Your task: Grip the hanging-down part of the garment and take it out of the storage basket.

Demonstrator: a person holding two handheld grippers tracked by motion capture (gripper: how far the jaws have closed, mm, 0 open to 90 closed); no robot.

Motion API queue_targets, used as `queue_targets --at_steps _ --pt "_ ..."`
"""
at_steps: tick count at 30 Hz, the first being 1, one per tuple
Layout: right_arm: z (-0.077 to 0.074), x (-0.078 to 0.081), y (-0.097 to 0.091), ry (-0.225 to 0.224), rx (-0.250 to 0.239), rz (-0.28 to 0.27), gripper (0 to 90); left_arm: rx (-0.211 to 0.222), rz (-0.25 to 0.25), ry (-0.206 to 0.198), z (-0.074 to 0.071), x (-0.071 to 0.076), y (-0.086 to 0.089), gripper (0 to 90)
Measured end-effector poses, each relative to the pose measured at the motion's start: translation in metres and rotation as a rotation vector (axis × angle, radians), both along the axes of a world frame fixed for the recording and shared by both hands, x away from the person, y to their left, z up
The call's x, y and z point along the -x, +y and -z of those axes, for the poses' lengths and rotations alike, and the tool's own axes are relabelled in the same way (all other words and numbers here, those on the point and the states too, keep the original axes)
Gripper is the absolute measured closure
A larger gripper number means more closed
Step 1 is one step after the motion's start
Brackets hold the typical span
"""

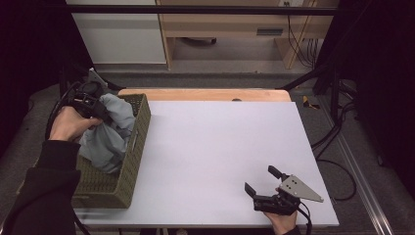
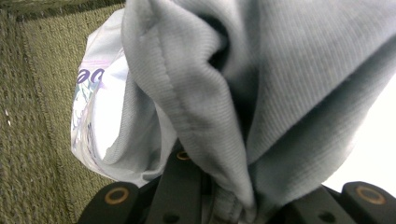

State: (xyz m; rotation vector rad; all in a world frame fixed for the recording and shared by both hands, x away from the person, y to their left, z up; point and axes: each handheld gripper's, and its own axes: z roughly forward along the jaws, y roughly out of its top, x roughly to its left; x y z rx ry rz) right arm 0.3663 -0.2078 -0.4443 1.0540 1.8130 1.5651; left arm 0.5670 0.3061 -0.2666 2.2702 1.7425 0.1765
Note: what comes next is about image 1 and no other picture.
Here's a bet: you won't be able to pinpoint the person's right hand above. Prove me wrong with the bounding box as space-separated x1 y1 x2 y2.
262 187 300 235

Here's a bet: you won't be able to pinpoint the hanging black cables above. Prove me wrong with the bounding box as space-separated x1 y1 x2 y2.
283 1 319 69

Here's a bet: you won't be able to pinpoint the white cabinet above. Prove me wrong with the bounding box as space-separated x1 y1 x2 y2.
66 0 168 66

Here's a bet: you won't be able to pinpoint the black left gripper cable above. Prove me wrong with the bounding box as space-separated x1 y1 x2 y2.
44 80 83 141

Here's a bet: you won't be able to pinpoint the black metal stand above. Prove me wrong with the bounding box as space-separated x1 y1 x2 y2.
279 48 344 123

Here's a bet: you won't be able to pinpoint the grey cloth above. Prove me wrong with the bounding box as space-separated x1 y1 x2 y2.
77 93 137 175

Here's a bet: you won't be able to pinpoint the person's left hand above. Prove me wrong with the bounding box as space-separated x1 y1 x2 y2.
48 106 104 143

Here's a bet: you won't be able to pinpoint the wooden table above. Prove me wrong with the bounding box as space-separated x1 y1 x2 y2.
116 88 292 103

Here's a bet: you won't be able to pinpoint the black metal crossbar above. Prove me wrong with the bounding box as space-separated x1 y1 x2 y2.
65 4 341 17

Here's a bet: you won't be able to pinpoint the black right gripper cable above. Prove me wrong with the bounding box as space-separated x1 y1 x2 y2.
297 201 313 235

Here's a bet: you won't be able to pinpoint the yellow black tool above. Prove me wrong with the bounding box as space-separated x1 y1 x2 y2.
301 95 321 111

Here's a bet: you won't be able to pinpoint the olive woven basket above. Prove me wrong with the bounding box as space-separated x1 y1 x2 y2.
70 93 152 210

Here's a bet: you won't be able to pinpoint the black curtain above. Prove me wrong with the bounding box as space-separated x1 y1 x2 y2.
0 0 96 155
312 0 415 190

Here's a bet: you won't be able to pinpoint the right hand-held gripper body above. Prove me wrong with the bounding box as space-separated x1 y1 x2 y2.
253 174 325 216

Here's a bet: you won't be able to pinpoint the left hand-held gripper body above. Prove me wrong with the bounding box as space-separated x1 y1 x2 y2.
67 68 114 124

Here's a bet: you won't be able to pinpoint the black floor cable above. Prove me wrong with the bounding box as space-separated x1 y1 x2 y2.
310 79 358 203

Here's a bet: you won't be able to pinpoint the light wooden desk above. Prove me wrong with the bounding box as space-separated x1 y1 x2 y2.
156 0 341 71

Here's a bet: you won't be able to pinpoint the aluminium floor rail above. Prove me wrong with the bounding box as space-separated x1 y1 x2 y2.
316 97 396 235

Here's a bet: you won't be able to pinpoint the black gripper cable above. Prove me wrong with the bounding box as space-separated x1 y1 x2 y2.
44 80 83 141
297 201 313 235

